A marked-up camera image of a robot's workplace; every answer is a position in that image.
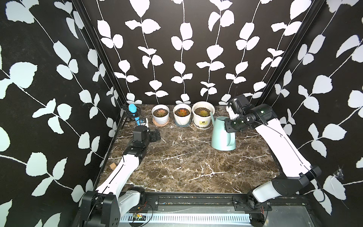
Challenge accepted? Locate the mint green watering can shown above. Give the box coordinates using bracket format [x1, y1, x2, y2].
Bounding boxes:
[211, 115, 236, 151]

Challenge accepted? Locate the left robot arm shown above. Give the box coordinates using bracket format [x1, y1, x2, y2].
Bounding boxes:
[79, 125, 161, 227]

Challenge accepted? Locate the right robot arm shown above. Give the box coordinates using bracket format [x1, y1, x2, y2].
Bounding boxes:
[225, 99, 322, 206]

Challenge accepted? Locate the pink-green succulent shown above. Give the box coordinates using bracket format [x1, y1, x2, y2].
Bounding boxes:
[153, 108, 168, 118]

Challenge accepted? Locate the red-orange succulent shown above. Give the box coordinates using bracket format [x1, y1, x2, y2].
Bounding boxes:
[175, 108, 190, 117]

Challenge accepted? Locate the yellow-green succulent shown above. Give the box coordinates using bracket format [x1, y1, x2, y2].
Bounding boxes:
[198, 109, 210, 117]

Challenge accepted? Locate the peach saucer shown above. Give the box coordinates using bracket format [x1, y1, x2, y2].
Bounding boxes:
[152, 118, 170, 127]

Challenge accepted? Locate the white ribbed round pot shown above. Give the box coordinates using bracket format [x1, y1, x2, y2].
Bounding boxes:
[151, 105, 169, 125]

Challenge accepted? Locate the black microphone tripod stand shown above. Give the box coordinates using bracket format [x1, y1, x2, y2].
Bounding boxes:
[123, 104, 141, 125]

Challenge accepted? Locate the blue-grey saucer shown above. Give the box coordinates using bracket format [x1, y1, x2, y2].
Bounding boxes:
[175, 121, 191, 128]

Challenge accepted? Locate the blue microphone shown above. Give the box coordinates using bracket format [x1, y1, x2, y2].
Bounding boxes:
[128, 104, 140, 125]

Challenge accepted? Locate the cream faceted pot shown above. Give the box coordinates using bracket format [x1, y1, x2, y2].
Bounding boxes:
[173, 104, 192, 126]

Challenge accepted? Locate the large white labelled pot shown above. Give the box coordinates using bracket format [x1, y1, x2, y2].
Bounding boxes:
[192, 101, 215, 130]

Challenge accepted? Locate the white saucer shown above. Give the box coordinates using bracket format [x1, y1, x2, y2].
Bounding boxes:
[192, 120, 213, 130]

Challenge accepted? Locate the small circuit board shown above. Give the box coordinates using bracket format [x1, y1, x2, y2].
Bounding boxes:
[129, 214, 147, 222]

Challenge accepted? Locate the white perforated strip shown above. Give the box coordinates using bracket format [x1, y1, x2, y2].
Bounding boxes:
[120, 213, 251, 225]

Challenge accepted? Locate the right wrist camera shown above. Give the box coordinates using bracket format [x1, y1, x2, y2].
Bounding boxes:
[226, 95, 255, 120]

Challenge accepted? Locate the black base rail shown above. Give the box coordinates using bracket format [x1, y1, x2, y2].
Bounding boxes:
[145, 192, 310, 213]

